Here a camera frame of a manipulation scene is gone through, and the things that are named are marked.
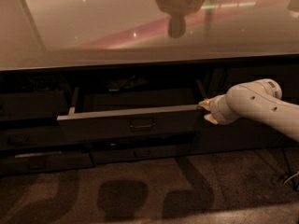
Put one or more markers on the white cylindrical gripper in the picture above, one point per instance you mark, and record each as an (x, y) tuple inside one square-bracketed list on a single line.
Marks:
[(215, 110)]

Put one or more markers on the black stand with cable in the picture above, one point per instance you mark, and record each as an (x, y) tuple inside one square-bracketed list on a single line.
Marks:
[(286, 155)]

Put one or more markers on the dark drawer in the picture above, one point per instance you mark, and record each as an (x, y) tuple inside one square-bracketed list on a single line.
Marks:
[(44, 136), (140, 153), (169, 108), (32, 105), (69, 160)]

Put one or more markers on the green packet in drawer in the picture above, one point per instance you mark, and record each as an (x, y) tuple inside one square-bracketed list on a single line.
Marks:
[(115, 84)]

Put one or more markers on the dark cabinet door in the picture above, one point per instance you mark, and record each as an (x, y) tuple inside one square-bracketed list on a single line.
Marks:
[(245, 133)]

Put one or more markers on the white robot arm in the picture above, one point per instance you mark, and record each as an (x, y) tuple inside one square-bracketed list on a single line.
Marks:
[(259, 100)]

